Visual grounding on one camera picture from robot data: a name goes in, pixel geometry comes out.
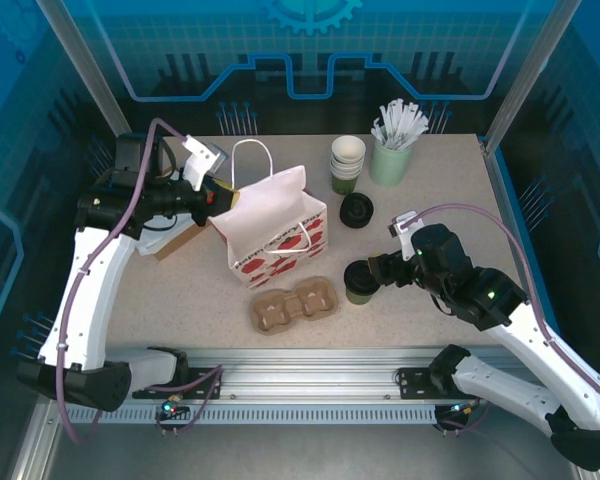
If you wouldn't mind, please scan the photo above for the stack of black lids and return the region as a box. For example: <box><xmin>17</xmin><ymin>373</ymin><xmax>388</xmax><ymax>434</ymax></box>
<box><xmin>338</xmin><ymin>192</ymin><xmax>375</xmax><ymax>230</ymax></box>

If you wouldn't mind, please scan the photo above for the slotted grey cable duct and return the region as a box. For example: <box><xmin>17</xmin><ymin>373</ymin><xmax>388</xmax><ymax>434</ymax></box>
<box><xmin>59</xmin><ymin>403</ymin><xmax>440</xmax><ymax>426</ymax></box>

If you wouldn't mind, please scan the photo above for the white paper napkin stack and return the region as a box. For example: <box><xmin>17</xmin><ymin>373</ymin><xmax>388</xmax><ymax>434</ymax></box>
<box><xmin>138</xmin><ymin>213</ymin><xmax>194</xmax><ymax>257</ymax></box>

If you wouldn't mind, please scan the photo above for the brown paper sleeve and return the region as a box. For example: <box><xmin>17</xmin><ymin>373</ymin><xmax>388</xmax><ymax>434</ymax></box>
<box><xmin>152</xmin><ymin>164</ymin><xmax>212</xmax><ymax>262</ymax></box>

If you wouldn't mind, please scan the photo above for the white wrapped straw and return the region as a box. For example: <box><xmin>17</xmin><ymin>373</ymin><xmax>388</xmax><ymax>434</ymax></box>
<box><xmin>378</xmin><ymin>103</ymin><xmax>399</xmax><ymax>149</ymax></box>
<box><xmin>371</xmin><ymin>117</ymin><xmax>392</xmax><ymax>147</ymax></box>
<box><xmin>402</xmin><ymin>110</ymin><xmax>430</xmax><ymax>150</ymax></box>
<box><xmin>387</xmin><ymin>99</ymin><xmax>407</xmax><ymax>150</ymax></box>
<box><xmin>397</xmin><ymin>101</ymin><xmax>422</xmax><ymax>150</ymax></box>

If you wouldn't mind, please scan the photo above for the small lit connector board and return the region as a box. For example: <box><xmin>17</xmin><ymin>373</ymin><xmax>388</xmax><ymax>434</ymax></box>
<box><xmin>447</xmin><ymin>402</ymin><xmax>481</xmax><ymax>419</ymax></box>
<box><xmin>160</xmin><ymin>398</ymin><xmax>191</xmax><ymax>421</ymax></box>

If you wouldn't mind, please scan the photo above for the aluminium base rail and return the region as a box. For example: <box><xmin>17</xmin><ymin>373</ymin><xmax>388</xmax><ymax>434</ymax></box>
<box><xmin>77</xmin><ymin>346</ymin><xmax>536</xmax><ymax>407</ymax></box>

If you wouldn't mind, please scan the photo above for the stack of green paper cups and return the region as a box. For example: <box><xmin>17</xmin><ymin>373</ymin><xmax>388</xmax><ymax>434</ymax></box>
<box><xmin>329</xmin><ymin>135</ymin><xmax>368</xmax><ymax>195</ymax></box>

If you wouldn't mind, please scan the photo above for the aluminium frame post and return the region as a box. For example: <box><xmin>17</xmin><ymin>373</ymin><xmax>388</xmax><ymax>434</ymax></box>
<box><xmin>33</xmin><ymin>0</ymin><xmax>137</xmax><ymax>140</ymax></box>
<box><xmin>481</xmin><ymin>0</ymin><xmax>584</xmax><ymax>155</ymax></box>

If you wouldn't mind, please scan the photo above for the pale green straw holder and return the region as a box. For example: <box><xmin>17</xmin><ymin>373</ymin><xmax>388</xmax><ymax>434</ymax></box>
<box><xmin>369</xmin><ymin>135</ymin><xmax>415</xmax><ymax>188</ymax></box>

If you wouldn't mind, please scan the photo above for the black plastic cup lid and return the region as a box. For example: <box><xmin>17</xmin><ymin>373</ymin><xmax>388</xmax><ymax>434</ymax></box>
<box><xmin>343</xmin><ymin>259</ymin><xmax>381</xmax><ymax>295</ymax></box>

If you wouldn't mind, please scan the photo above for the white red printed paper bag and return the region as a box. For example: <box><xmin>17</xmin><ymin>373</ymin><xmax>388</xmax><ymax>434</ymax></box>
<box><xmin>207</xmin><ymin>138</ymin><xmax>329</xmax><ymax>291</ymax></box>

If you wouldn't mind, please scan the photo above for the brown cardboard cup carrier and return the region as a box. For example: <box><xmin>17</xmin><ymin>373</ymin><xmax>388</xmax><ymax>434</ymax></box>
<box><xmin>249</xmin><ymin>276</ymin><xmax>342</xmax><ymax>335</ymax></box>

